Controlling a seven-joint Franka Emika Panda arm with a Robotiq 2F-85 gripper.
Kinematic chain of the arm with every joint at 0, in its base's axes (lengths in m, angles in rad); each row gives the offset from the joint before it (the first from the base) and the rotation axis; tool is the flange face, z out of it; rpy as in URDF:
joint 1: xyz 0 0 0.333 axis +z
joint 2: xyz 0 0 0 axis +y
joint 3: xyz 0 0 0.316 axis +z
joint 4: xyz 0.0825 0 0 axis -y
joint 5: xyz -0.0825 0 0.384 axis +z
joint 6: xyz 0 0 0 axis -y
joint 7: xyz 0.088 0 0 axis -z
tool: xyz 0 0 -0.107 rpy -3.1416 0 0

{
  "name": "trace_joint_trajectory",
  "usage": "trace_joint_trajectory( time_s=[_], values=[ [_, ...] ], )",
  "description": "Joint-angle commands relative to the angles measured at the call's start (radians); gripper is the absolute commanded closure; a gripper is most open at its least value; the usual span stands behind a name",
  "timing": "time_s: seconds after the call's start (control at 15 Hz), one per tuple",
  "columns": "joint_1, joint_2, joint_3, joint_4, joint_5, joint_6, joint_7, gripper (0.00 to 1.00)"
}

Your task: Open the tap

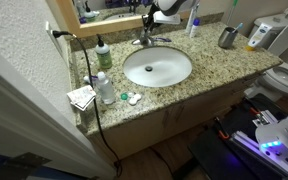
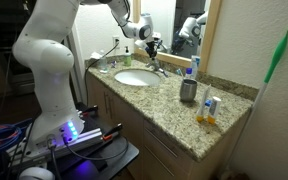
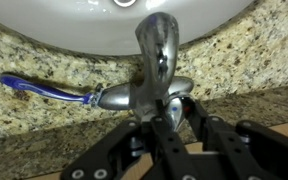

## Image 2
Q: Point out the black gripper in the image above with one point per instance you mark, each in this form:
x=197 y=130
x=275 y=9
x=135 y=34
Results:
x=151 y=45

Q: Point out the chrome tap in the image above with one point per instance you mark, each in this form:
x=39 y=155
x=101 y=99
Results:
x=154 y=64

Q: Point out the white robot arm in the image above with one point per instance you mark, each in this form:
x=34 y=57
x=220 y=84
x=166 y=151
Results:
x=47 y=66

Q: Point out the green soap pump bottle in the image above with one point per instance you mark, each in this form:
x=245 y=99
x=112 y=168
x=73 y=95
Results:
x=127 y=58

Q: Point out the white oval sink basin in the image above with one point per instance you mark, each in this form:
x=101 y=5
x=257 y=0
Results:
x=137 y=77

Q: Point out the small white purple item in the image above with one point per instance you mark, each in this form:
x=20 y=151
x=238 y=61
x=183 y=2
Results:
x=113 y=63

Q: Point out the small white bottle blue cap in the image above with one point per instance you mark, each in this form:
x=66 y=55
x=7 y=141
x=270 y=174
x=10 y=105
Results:
x=188 y=73

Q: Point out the tall white blue tube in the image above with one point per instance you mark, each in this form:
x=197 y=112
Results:
x=195 y=63

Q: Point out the clear plastic bottle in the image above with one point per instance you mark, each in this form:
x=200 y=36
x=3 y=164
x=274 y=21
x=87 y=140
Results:
x=103 y=63

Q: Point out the grey metal cup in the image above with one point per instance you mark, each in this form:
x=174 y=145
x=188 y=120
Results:
x=188 y=90

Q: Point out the white folded cloth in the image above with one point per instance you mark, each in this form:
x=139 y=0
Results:
x=95 y=55

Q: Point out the wood framed mirror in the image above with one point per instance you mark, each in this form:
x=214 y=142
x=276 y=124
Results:
x=210 y=33

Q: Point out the beige vanity cabinet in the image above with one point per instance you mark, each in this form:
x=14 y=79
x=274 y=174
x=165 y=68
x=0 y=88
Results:
x=127 y=120

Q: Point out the slim white tube yellow cap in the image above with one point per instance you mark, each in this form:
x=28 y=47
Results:
x=202 y=105

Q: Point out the white door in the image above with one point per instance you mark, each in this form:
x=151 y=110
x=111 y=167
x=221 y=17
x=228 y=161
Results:
x=74 y=66

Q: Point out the wide white tube orange cap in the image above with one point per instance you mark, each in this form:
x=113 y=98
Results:
x=214 y=110

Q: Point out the black clamp red grip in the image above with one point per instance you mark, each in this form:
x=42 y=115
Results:
x=90 y=110

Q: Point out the black clamp orange grip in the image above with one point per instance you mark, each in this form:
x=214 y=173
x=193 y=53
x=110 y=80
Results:
x=112 y=130

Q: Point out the white round device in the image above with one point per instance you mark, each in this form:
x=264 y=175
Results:
x=34 y=174

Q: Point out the aluminium mounting rail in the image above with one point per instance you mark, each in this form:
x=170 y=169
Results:
x=84 y=138

